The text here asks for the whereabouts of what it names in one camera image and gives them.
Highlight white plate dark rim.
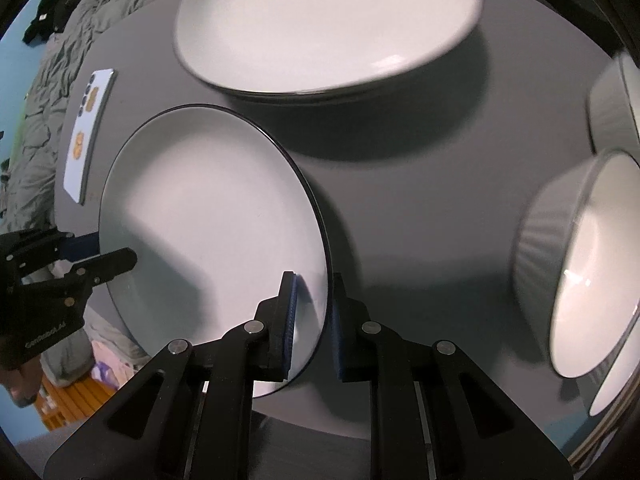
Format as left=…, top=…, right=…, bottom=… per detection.
left=172, top=0, right=485, bottom=96
left=200, top=74, right=416, bottom=107

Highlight white phone with gold stickers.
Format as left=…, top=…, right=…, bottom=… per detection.
left=63, top=67, right=118, bottom=206

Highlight person's left hand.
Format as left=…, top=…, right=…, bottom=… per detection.
left=0, top=355, right=46, bottom=408

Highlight pale plastic bag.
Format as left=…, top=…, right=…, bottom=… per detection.
left=90, top=337, right=151, bottom=391

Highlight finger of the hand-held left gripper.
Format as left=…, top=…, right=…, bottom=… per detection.
left=52, top=232, right=101, bottom=261
left=64, top=247, right=138, bottom=293

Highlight orange wooden slats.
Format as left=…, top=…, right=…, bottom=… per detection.
left=35, top=375, right=121, bottom=431

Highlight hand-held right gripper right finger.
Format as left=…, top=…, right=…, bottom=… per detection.
left=327, top=272, right=573, bottom=480

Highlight stack of white plates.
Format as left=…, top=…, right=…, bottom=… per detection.
left=98, top=104, right=333, bottom=400

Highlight black clothing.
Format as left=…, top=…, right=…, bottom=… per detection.
left=22, top=0, right=106, bottom=43

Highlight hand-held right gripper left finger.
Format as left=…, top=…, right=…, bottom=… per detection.
left=42, top=270, right=301, bottom=480

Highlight grey crumpled blanket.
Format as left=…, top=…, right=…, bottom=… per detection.
left=0, top=0, right=166, bottom=231

